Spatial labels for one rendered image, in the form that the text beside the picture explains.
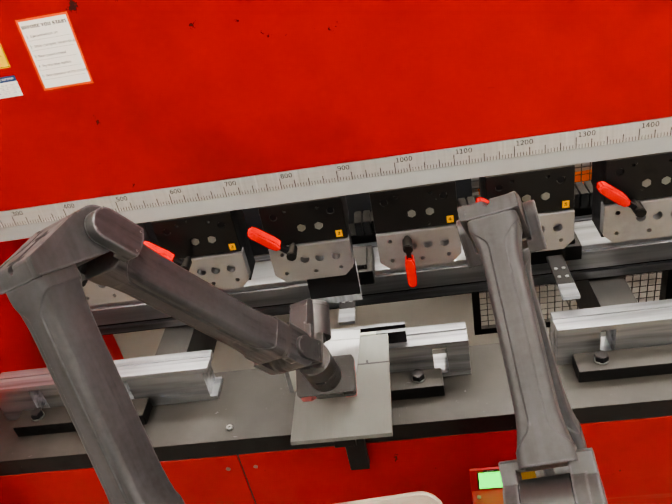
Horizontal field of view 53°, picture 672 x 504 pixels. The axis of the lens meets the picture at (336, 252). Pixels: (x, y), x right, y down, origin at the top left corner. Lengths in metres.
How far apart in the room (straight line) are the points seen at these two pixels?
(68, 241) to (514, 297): 0.51
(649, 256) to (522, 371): 0.94
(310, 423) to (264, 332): 0.32
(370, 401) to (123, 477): 0.60
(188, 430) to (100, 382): 0.75
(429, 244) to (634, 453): 0.61
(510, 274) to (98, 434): 0.50
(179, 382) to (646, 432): 0.96
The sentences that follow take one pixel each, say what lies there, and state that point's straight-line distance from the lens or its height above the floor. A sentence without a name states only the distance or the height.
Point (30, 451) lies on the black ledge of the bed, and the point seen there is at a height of 0.87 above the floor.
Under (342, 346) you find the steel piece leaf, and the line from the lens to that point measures 1.38.
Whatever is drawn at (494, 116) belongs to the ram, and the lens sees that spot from 1.15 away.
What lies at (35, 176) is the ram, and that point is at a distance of 1.30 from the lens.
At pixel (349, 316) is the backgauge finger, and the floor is 1.00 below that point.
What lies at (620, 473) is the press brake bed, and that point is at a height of 0.67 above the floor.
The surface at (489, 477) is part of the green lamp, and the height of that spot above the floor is 0.82.
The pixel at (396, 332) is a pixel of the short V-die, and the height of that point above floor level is 1.00.
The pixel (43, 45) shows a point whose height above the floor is 1.67.
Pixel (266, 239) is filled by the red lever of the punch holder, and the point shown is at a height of 1.29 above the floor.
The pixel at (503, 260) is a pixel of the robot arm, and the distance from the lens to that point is 0.84.
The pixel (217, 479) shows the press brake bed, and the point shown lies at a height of 0.76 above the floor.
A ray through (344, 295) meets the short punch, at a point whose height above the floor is 1.10.
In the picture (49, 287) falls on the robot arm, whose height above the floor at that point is 1.55.
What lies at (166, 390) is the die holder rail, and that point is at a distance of 1.55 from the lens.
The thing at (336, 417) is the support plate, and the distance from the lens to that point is 1.25.
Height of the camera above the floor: 1.90
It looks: 33 degrees down
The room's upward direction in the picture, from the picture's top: 12 degrees counter-clockwise
